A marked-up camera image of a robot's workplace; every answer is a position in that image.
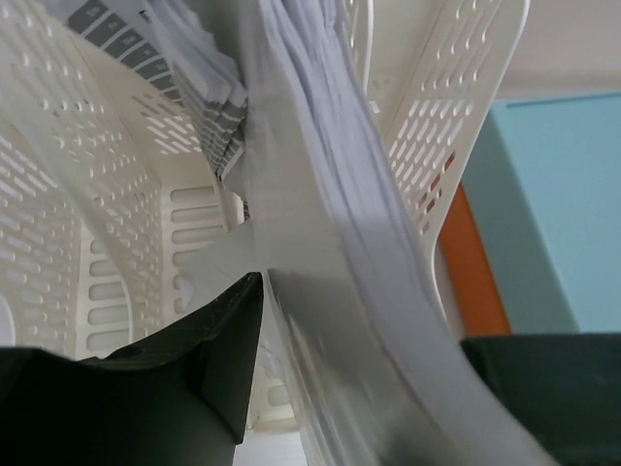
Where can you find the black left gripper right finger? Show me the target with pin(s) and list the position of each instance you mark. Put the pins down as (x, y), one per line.
(564, 389)

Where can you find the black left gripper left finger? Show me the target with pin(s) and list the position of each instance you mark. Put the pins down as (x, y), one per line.
(179, 396)

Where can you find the white instruction booklet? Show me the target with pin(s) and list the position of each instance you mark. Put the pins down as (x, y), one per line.
(278, 104)

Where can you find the teal orange drawer box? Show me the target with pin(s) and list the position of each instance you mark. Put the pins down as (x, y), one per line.
(532, 239)

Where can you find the white plastic file organizer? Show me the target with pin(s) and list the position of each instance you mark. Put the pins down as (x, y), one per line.
(77, 166)

